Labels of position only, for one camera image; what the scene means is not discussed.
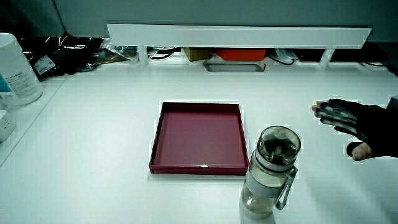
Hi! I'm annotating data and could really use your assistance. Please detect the person's right hand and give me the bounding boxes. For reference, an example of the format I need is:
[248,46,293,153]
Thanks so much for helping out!
[311,95,398,162]

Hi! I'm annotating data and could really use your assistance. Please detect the clear bottle with grey lid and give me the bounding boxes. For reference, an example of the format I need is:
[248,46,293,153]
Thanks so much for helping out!
[238,124,302,219]

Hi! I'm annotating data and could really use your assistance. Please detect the orange box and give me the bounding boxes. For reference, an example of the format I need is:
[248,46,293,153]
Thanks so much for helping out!
[214,48,269,62]

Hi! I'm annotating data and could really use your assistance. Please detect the white desk shelf riser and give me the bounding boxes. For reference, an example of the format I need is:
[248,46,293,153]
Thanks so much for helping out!
[106,23,373,67]

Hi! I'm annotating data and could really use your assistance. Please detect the dark red square tray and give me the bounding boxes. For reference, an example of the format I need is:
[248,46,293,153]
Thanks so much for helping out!
[149,101,250,176]

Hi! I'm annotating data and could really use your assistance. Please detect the brown cardboard box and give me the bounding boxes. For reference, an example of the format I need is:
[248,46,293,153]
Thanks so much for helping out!
[182,47,214,62]

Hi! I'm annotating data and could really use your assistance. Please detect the clear plastic bag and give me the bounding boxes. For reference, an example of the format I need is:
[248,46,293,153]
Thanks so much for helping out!
[99,38,139,62]

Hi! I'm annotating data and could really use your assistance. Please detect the black plastic bags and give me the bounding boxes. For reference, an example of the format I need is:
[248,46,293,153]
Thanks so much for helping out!
[18,34,105,79]

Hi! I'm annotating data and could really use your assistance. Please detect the white labelled plastic canister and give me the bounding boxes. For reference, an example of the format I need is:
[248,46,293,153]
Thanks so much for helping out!
[0,32,44,107]

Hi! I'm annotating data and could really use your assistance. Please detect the white power socket block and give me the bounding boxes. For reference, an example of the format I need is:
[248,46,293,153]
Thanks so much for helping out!
[0,109,17,144]

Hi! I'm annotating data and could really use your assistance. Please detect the black cable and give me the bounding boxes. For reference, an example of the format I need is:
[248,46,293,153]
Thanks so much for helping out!
[267,54,295,67]

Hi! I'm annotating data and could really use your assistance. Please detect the grey desk cable grommet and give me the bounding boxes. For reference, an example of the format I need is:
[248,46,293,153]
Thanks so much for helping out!
[202,60,267,73]

